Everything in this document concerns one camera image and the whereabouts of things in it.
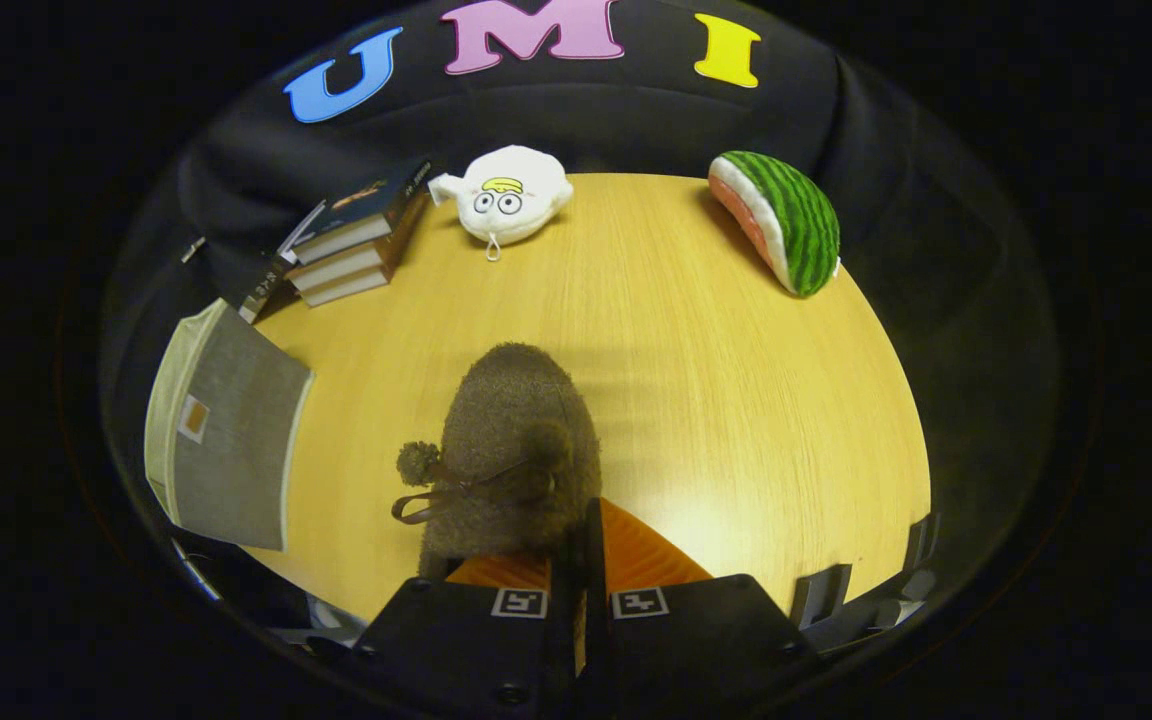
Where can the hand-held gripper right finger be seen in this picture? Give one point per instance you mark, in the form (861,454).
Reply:
(598,640)

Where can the brown fuzzy shoe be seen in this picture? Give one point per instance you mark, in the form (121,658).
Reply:
(516,420)

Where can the white plush toy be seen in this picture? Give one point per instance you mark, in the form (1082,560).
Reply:
(506,195)

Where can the dark cover book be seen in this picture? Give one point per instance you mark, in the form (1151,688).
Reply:
(366,205)

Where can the watermelon slice plush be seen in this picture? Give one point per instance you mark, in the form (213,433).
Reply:
(796,220)

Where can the white portrait book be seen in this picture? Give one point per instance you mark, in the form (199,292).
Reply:
(264,285)

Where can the brown-spine book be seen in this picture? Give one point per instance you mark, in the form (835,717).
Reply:
(346,287)
(341,268)

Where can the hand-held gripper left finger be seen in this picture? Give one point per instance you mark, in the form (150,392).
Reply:
(564,650)

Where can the silver clip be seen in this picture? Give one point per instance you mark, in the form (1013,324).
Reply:
(193,248)

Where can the grey fabric storage box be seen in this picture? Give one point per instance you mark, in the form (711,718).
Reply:
(236,430)

